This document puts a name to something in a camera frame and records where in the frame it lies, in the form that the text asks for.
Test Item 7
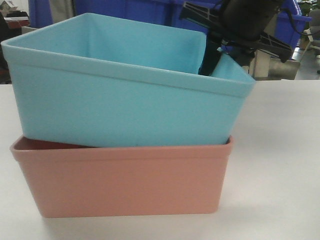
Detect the light blue plastic box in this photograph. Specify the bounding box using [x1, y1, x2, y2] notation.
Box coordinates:
[1, 13, 255, 147]

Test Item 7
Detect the blue bin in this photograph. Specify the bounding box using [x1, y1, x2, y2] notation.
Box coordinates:
[28, 0, 53, 29]
[168, 0, 311, 49]

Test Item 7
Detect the blue bin upper right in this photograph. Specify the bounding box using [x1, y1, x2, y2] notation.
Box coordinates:
[168, 0, 311, 49]

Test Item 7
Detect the blue bin upper left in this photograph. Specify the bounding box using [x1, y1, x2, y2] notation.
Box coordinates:
[28, 0, 53, 29]

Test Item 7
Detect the black cable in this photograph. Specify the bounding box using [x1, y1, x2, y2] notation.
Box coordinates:
[279, 6, 311, 36]

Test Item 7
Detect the pink plastic box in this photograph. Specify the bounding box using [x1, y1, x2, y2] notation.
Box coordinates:
[10, 137, 233, 218]

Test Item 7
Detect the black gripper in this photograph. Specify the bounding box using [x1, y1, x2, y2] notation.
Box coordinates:
[179, 0, 294, 76]

